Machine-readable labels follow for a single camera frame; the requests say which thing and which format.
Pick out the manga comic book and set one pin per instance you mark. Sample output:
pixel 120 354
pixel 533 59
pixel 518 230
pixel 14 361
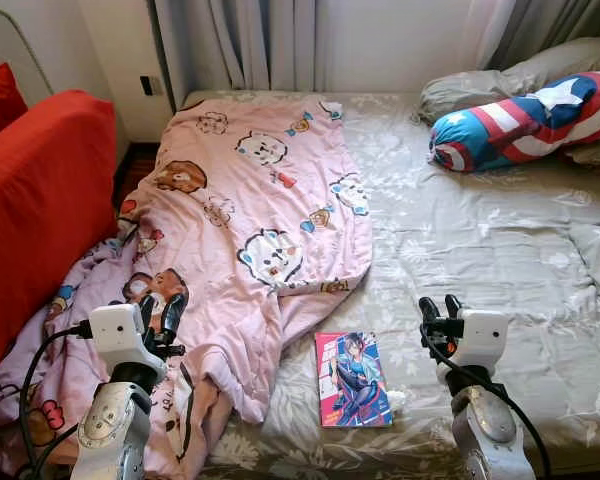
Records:
pixel 350 380

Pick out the small white paper scrap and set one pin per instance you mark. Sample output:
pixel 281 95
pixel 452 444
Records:
pixel 397 401

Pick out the stars and stripes bolster pillow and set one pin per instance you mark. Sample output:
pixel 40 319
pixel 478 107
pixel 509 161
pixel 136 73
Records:
pixel 520 120

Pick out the grey curtain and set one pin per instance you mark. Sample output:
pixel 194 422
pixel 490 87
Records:
pixel 560 25
pixel 230 40

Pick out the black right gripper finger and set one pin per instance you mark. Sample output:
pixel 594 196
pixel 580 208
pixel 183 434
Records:
pixel 452 305
pixel 429 308

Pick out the large red cushion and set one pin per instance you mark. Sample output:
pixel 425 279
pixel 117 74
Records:
pixel 40 200

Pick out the flat grey pillow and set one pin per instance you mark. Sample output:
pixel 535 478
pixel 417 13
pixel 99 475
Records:
pixel 598 152

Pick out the black wall outlet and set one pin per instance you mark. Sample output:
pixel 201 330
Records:
pixel 148 86

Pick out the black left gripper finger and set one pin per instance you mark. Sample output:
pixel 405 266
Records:
pixel 174 315
pixel 148 312

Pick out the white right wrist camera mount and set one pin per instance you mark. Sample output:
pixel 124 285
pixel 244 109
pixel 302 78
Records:
pixel 483 335

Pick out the pink cartoon quilt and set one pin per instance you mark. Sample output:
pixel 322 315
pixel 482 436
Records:
pixel 260 200

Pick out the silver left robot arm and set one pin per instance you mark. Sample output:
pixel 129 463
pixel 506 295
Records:
pixel 110 430

